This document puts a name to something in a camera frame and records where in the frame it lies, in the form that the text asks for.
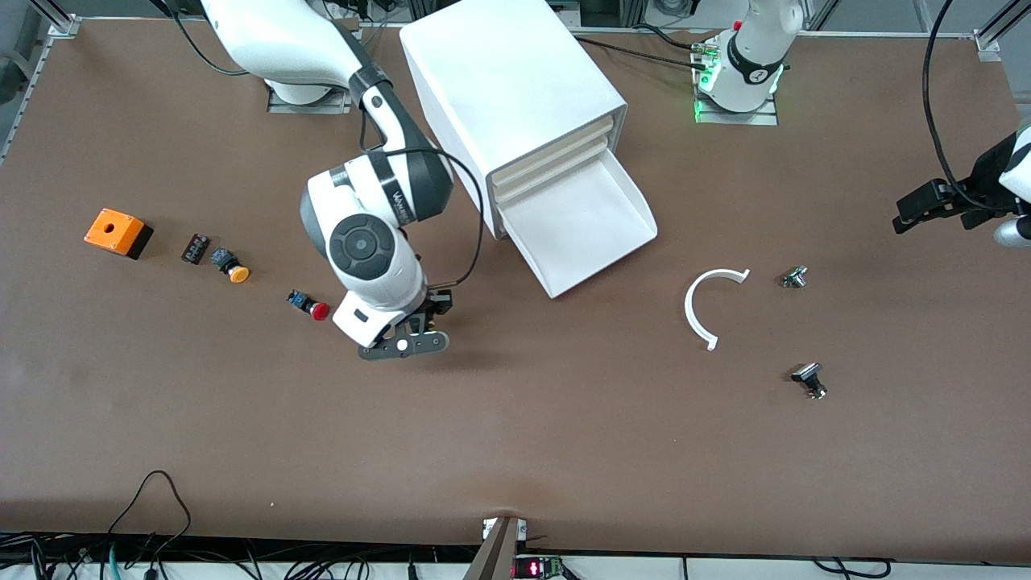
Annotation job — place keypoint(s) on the chrome tee pipe fitting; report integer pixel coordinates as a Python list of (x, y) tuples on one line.
[(794, 278)]

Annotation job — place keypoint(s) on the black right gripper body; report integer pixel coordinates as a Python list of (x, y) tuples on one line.
[(439, 303)]

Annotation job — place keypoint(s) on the orange mushroom push button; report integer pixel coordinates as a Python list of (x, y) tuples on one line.
[(238, 274)]

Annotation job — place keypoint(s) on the small black contact block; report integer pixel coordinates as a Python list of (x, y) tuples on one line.
[(196, 248)]

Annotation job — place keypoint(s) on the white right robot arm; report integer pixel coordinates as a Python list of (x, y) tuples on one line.
[(362, 246)]

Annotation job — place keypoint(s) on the black square push button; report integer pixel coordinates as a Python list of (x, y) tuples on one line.
[(808, 374)]

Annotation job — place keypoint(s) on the aluminium frame profile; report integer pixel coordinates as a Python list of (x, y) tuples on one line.
[(992, 40), (55, 20)]

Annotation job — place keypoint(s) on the white drawer cabinet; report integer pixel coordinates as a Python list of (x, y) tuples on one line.
[(507, 89)]

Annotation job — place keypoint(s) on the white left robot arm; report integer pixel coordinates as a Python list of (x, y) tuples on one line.
[(749, 56)]

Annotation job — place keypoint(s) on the brown table edge post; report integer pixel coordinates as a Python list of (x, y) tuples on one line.
[(495, 552)]

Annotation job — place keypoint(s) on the red mushroom push button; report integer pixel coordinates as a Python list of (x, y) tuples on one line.
[(320, 311)]

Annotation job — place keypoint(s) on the white plastic drawer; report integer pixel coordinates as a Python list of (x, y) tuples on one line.
[(580, 217)]

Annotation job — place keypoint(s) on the orange button enclosure box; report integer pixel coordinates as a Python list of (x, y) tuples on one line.
[(113, 228)]

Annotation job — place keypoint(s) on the white semicircular plastic bracket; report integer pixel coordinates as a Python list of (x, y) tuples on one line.
[(690, 310)]

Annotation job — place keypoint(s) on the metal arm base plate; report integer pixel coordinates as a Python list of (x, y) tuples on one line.
[(737, 118), (282, 103)]

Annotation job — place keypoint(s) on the small red display module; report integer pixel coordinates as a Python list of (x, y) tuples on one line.
[(536, 569)]

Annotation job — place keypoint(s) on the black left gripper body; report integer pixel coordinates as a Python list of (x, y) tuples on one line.
[(988, 175)]

